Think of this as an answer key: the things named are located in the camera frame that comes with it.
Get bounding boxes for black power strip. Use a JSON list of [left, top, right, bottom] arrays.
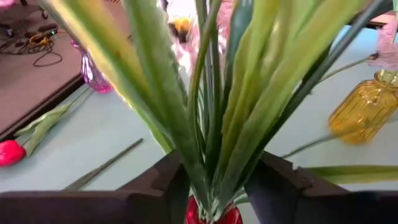
[[24, 23, 59, 40]]

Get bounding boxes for yellow ribbed glass vase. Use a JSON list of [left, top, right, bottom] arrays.
[[328, 68, 398, 146]]

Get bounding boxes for red artificial tulip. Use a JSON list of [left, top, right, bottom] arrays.
[[0, 88, 94, 168]]

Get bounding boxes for purple glass vase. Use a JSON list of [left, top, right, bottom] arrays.
[[70, 39, 114, 95]]

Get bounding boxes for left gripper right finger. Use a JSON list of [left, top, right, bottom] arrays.
[[244, 151, 398, 224]]

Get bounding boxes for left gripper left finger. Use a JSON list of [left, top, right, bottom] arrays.
[[0, 151, 191, 224]]

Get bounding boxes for red ribbed glass vase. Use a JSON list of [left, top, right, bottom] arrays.
[[185, 195, 244, 224]]

